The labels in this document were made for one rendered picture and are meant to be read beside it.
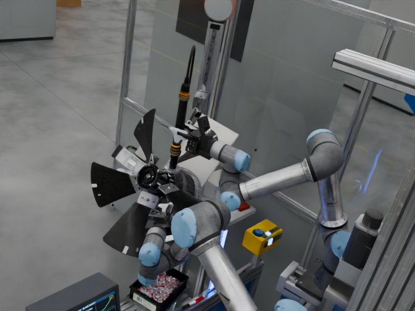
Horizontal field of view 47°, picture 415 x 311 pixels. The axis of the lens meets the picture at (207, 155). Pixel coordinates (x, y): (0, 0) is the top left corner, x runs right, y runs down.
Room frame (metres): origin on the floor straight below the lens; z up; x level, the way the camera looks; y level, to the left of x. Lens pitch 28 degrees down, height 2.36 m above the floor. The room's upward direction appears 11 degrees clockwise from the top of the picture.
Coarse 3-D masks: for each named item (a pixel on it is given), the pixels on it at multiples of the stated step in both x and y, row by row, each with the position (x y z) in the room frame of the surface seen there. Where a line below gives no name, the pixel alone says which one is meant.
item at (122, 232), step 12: (132, 216) 1.72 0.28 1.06; (144, 216) 1.74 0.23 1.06; (120, 228) 1.68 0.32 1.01; (132, 228) 1.68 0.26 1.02; (144, 228) 1.70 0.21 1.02; (108, 240) 1.64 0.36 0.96; (120, 240) 1.65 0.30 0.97; (132, 240) 1.65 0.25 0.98; (144, 240) 1.67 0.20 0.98; (132, 252) 1.62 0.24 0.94
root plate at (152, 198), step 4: (144, 192) 1.80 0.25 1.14; (140, 196) 1.79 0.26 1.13; (144, 196) 1.79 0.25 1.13; (148, 196) 1.80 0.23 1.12; (152, 196) 1.81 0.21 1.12; (156, 196) 1.81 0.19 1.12; (140, 200) 1.78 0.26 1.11; (144, 200) 1.78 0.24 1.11; (152, 200) 1.80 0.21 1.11; (156, 200) 1.81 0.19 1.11; (144, 204) 1.77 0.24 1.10; (148, 204) 1.78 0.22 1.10; (152, 204) 1.79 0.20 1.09; (152, 208) 1.78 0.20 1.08
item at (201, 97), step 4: (196, 92) 2.44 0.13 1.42; (200, 92) 2.46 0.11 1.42; (204, 92) 2.46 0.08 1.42; (196, 96) 2.38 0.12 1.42; (200, 96) 2.39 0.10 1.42; (204, 96) 2.41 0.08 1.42; (208, 96) 2.44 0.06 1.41; (196, 100) 2.37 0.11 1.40; (200, 100) 2.37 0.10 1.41; (204, 100) 2.37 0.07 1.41; (196, 104) 2.37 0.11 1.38; (200, 104) 2.37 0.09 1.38; (204, 104) 2.37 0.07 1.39; (192, 108) 2.37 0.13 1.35; (200, 108) 2.37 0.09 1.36; (204, 108) 2.37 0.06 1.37
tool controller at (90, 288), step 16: (64, 288) 1.07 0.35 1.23; (80, 288) 1.07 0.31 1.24; (96, 288) 1.08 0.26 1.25; (112, 288) 1.09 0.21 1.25; (32, 304) 0.98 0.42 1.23; (48, 304) 0.99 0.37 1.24; (64, 304) 0.99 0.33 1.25; (80, 304) 1.00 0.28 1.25; (96, 304) 1.03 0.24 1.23; (112, 304) 1.07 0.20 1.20
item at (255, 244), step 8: (256, 224) 1.83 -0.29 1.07; (264, 224) 1.84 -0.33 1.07; (272, 224) 1.85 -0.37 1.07; (248, 232) 1.76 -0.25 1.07; (264, 232) 1.78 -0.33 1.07; (280, 232) 1.82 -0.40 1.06; (248, 240) 1.75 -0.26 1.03; (256, 240) 1.72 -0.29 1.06; (264, 240) 1.72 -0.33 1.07; (248, 248) 1.74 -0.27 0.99; (256, 248) 1.72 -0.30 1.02; (264, 248) 1.73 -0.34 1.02
